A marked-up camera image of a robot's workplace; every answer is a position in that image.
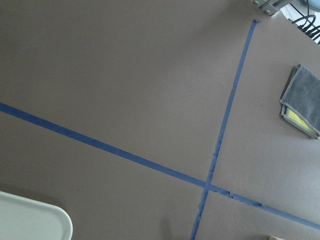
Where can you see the grey yellow folded cloth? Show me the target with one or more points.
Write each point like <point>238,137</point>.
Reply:
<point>300,102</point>

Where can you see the white rectangular tray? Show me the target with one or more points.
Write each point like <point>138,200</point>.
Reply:
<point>27,219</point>

